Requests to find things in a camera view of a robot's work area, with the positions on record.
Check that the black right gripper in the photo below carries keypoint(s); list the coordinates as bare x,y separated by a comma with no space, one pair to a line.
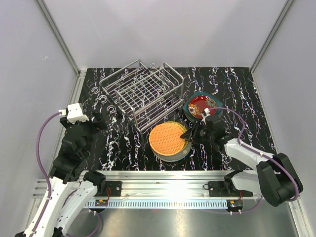
199,125

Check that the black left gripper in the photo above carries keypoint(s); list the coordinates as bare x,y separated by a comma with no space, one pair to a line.
100,124

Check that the grey reindeer plate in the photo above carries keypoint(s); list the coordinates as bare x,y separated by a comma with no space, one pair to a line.
175,157

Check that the orange woven plate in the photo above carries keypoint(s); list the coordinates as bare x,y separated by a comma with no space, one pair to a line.
165,139

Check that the yellow green woven plate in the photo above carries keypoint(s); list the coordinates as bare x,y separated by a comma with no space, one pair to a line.
183,129

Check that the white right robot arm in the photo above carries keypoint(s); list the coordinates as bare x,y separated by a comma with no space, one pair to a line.
275,179

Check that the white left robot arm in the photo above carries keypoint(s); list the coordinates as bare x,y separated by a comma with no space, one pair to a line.
58,210

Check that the dark bottom plate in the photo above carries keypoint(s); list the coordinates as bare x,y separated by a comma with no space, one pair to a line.
193,119

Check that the red floral plate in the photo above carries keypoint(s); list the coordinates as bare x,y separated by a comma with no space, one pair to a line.
197,105

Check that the teal square plate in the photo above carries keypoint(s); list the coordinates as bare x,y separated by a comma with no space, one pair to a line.
219,103

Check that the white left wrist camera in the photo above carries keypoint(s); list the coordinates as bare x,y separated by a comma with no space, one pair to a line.
74,113

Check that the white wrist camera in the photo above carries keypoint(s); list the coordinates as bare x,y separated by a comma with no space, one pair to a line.
74,113
205,113

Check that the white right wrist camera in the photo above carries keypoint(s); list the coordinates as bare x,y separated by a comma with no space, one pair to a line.
205,113

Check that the silver wire dish rack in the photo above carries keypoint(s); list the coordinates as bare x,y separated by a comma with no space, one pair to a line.
145,95

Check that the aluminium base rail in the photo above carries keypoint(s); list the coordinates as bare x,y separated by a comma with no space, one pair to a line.
163,190

